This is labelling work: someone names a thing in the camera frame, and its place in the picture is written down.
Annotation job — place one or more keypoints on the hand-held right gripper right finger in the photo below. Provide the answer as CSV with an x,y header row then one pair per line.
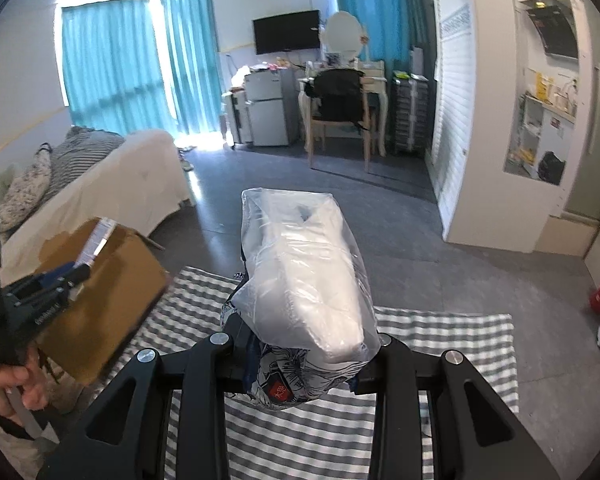
x,y
395,387

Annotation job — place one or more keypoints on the wooden chair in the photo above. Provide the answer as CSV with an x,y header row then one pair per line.
x,y
340,132

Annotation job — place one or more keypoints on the bed with white cover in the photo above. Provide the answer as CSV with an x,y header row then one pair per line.
x,y
130,175

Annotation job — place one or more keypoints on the turquoise curtain behind mirror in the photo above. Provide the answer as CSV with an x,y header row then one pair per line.
x,y
385,15

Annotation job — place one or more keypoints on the white louvered door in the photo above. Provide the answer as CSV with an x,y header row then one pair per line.
x,y
452,110

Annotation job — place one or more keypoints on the small silver fridge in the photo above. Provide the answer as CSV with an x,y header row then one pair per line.
x,y
272,110

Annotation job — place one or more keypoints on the speckled grey pillow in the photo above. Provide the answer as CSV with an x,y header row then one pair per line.
x,y
25,191

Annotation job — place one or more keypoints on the pair of slippers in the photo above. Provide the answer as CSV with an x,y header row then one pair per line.
x,y
186,157

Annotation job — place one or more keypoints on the grey striped blanket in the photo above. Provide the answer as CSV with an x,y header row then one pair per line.
x,y
82,155

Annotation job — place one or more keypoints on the white striped packet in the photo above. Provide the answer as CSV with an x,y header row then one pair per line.
x,y
96,242

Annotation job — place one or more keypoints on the black jacket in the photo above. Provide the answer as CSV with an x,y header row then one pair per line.
x,y
337,92

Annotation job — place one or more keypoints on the grey white checkered cloth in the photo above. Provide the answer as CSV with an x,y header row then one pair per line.
x,y
305,442

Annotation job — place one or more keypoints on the person's left hand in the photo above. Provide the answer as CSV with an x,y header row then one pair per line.
x,y
5,384

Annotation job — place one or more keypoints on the oval white mirror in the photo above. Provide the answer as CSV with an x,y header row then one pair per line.
x,y
342,34

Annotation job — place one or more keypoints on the narrow turquoise curtain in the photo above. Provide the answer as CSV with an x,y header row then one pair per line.
x,y
192,55

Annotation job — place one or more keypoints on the dark drawer cabinet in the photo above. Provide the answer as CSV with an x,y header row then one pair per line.
x,y
411,115

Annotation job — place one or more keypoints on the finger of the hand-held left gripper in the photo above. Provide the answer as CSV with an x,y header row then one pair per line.
x,y
80,273
55,272

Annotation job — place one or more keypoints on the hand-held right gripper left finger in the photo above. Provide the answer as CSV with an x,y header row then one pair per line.
x,y
205,377

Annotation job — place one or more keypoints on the white dressing table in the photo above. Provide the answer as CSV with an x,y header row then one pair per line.
x,y
380,90

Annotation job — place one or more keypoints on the wide turquoise curtain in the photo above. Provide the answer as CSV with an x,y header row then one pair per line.
x,y
112,70

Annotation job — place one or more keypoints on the black wall television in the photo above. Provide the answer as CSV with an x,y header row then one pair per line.
x,y
286,32

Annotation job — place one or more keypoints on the brown cardboard box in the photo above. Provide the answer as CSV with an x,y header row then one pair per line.
x,y
115,305

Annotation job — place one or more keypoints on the plastic white bundle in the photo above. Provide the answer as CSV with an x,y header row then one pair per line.
x,y
305,280

